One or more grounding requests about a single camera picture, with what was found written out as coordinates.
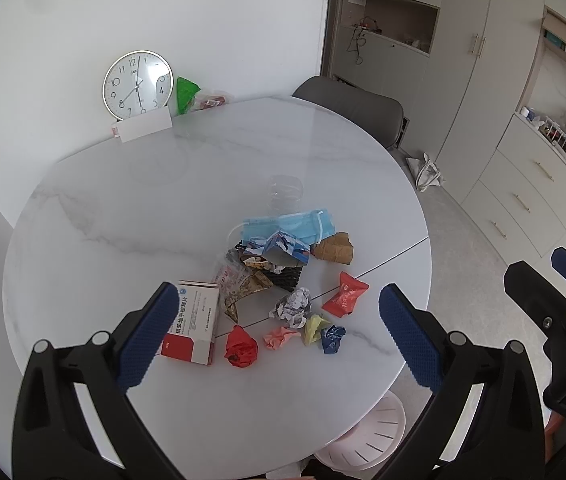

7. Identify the round white wall clock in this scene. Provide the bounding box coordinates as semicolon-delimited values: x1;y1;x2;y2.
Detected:
102;50;176;120

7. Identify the grey dining chair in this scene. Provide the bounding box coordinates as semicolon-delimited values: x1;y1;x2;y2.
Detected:
292;76;404;148

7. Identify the pink paper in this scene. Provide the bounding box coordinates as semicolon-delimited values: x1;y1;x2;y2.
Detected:
263;326;301;351

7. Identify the white red medicine box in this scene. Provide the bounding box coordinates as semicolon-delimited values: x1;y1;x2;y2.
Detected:
160;281;220;366

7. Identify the white card box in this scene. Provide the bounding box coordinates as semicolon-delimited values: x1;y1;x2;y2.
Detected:
112;107;172;143

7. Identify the clear packet red label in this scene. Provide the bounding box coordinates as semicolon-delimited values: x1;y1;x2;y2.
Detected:
191;89;233;112

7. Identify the tall beige wardrobe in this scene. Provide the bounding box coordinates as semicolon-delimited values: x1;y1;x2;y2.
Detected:
401;0;544;202

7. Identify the red snack packet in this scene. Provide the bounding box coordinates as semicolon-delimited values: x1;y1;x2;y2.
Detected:
322;272;370;318

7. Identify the red paper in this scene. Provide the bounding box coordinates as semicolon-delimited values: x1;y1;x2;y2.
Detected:
224;325;258;368

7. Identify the black foam net sleeve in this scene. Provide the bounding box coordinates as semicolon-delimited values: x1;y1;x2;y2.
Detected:
262;266;304;292

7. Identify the white tote bag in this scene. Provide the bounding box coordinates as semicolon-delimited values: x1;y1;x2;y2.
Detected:
405;153;444;193

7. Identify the green plastic bag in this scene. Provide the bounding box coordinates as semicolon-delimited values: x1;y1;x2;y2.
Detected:
174;77;200;115

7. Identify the blue wrapper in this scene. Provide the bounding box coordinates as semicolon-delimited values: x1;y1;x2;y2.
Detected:
321;325;347;354

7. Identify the yellow paper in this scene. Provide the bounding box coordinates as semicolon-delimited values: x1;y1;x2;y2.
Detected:
302;314;333;346

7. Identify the blue surgical mask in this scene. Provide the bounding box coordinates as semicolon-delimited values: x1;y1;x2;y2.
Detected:
226;209;336;245

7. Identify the wooden wall niche shelf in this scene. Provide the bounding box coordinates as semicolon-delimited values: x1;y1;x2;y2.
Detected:
324;0;440;55

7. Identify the blue printed carton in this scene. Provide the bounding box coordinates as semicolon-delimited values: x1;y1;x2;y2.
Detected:
243;231;311;266

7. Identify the white trash basket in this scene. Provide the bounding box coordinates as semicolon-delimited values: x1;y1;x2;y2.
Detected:
314;391;406;474

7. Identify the beige drawer cabinet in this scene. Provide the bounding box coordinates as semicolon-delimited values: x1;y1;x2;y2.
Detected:
460;112;566;261

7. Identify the gold foil wrapper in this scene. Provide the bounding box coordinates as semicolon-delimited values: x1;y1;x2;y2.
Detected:
224;270;274;323

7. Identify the brown paper bag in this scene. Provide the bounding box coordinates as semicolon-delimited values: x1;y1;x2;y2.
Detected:
311;232;354;266

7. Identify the white printed paper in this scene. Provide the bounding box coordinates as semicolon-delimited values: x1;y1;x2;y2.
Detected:
269;286;311;330

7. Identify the clear plastic wrapper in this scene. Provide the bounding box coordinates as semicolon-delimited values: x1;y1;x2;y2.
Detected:
212;248;251;308

